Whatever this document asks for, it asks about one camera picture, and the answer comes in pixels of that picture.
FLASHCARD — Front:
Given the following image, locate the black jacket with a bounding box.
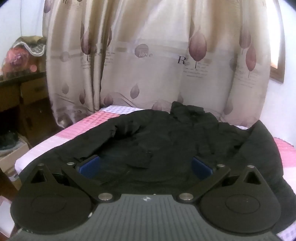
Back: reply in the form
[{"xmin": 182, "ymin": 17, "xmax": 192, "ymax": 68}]
[{"xmin": 16, "ymin": 102, "xmax": 295, "ymax": 233}]

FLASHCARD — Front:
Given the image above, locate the pink checkered bed sheet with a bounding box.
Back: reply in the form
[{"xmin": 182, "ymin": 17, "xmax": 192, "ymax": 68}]
[{"xmin": 14, "ymin": 105, "xmax": 296, "ymax": 241}]

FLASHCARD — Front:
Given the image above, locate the cardboard box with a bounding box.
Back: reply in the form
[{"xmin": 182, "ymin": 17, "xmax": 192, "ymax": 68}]
[{"xmin": 1, "ymin": 135, "xmax": 29, "ymax": 190}]

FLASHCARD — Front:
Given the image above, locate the dark wooden dresser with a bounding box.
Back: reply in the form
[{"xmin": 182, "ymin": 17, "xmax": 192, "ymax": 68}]
[{"xmin": 1, "ymin": 73, "xmax": 61, "ymax": 147}]

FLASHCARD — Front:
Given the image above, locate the beige leaf-print curtain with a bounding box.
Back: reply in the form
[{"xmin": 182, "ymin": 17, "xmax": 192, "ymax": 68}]
[{"xmin": 43, "ymin": 1, "xmax": 282, "ymax": 128}]

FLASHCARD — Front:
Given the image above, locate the pink flower ornament with doily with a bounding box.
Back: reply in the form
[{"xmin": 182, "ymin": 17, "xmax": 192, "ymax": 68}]
[{"xmin": 1, "ymin": 36, "xmax": 47, "ymax": 80}]

